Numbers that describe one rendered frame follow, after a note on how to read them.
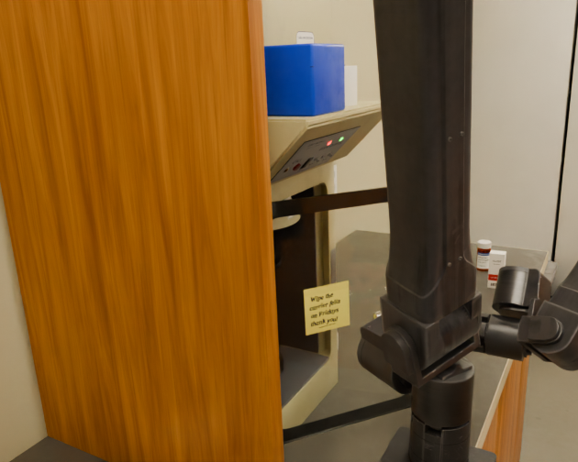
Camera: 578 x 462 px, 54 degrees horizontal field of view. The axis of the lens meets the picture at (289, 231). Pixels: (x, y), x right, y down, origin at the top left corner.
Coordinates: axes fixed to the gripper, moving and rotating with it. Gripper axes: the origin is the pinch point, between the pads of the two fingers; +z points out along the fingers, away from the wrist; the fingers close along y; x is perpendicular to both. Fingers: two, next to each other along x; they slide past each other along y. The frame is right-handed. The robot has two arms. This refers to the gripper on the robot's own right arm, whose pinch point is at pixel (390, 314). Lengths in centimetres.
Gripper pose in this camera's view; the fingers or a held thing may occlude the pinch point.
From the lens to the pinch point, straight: 89.1
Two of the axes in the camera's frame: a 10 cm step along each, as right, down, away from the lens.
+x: -4.9, 2.7, -8.3
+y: -0.3, -9.6, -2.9
